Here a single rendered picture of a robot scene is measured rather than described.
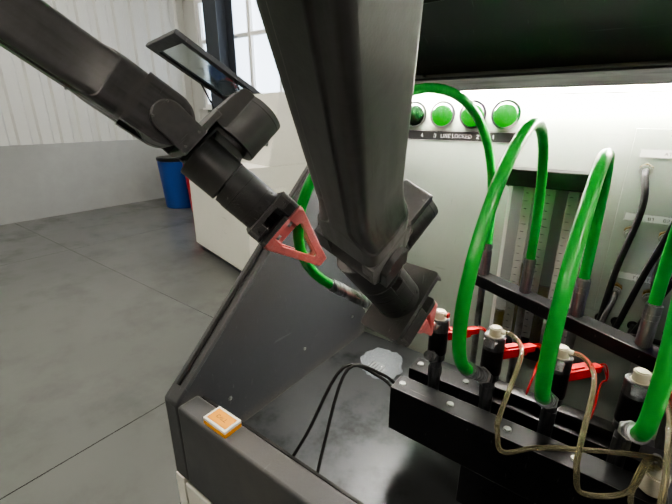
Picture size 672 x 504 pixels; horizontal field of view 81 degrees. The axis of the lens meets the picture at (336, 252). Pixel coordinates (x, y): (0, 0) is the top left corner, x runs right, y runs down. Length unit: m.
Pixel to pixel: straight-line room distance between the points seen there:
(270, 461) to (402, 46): 0.52
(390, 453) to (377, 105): 0.66
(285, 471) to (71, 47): 0.52
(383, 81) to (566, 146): 0.64
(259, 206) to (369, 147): 0.30
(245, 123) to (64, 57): 0.18
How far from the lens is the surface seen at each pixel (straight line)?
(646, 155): 0.79
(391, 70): 0.18
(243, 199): 0.49
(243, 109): 0.52
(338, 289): 0.56
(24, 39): 0.49
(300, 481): 0.57
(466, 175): 0.84
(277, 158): 3.36
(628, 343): 0.65
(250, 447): 0.61
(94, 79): 0.48
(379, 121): 0.19
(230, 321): 0.70
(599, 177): 0.46
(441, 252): 0.89
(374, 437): 0.79
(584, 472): 0.61
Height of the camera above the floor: 1.38
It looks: 19 degrees down
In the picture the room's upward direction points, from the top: straight up
